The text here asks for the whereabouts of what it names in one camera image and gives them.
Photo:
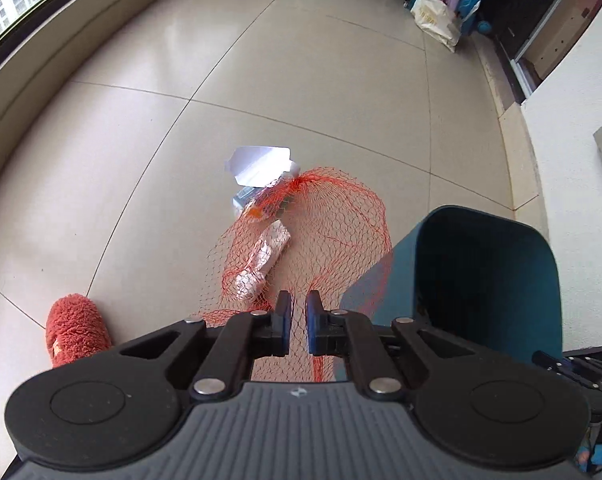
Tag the small blue ball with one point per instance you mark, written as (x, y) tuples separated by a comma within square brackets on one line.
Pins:
[(484, 28)]

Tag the orange fuzzy slipper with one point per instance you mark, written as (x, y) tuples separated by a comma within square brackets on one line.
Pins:
[(76, 325)]

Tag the red mesh bag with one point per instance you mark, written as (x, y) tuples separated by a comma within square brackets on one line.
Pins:
[(301, 180)]

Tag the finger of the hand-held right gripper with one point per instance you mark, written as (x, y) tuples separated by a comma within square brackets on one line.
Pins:
[(571, 367)]

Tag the dark sliding door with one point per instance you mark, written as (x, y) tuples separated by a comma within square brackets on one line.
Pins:
[(511, 10)]

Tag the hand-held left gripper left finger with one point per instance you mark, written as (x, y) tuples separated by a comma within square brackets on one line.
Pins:
[(286, 321)]

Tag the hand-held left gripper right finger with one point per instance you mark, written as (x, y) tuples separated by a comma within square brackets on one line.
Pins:
[(312, 331)]

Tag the white cardboard carton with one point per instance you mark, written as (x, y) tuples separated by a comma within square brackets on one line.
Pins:
[(261, 165)]

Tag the teal plastic trash bin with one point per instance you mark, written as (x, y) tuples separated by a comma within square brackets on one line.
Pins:
[(481, 270)]

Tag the crumpled white wrapper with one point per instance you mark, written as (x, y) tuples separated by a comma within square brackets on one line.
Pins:
[(263, 260)]

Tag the white tote bag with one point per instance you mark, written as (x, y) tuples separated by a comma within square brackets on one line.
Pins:
[(436, 17)]

